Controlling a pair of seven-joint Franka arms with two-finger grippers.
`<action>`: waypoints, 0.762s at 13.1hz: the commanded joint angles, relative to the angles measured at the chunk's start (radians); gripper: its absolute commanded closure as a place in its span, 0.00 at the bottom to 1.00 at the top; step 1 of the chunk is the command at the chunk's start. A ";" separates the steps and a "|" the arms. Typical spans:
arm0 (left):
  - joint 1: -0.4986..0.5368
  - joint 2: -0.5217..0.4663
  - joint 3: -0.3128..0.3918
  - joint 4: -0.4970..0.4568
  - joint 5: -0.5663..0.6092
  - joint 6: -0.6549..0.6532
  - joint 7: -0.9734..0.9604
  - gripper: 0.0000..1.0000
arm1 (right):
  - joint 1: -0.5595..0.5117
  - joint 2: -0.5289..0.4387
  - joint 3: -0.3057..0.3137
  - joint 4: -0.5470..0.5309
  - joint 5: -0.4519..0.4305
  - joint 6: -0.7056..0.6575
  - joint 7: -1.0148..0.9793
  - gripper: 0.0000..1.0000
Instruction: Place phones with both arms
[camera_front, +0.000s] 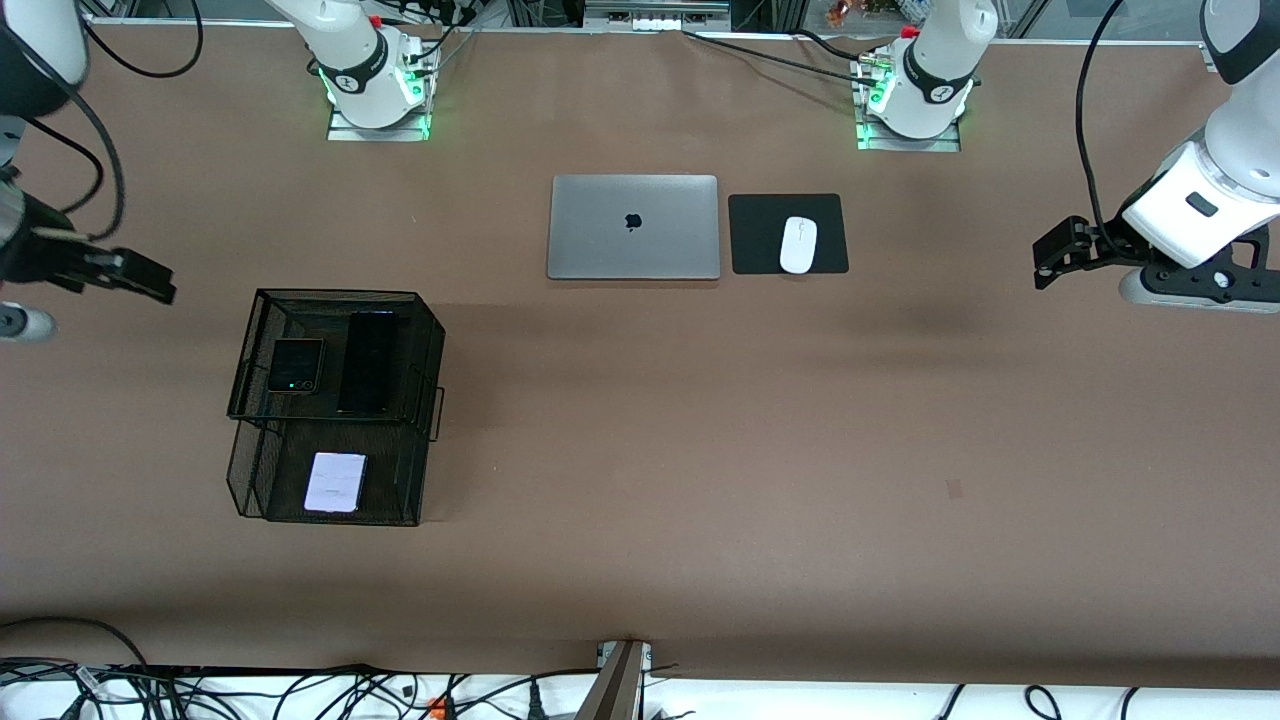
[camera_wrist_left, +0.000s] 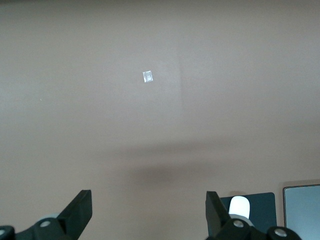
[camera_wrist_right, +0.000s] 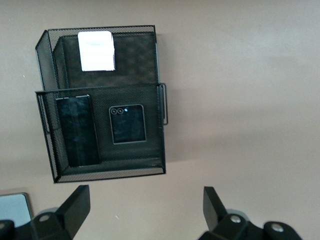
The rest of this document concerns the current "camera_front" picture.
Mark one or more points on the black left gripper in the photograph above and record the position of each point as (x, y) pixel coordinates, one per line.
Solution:
(1116, 239)

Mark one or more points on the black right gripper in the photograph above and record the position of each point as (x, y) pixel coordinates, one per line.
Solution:
(30, 258)

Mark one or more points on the small black flip phone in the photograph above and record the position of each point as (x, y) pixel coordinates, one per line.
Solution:
(295, 362)

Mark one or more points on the long black smartphone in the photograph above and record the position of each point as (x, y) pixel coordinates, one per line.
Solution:
(365, 360)

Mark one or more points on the lavender flip phone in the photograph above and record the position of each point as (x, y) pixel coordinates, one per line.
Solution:
(335, 482)

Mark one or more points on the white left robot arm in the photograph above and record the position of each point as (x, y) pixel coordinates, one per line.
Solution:
(935, 60)

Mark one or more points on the white computer mouse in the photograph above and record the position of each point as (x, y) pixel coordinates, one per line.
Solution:
(798, 245)

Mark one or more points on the black mouse pad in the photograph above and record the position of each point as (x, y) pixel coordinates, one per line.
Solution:
(750, 240)

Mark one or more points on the black mesh two-tier tray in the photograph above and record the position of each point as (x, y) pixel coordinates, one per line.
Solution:
(400, 480)

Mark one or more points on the silver closed laptop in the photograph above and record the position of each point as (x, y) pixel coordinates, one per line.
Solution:
(600, 240)

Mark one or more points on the white power strip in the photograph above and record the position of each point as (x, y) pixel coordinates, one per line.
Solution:
(655, 22)

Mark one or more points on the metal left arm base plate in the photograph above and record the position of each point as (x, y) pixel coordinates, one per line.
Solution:
(905, 145)

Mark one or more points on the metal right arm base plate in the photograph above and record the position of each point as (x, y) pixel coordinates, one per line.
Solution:
(345, 133)

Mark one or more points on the metal camera post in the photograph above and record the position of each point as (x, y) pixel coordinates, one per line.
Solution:
(615, 690)

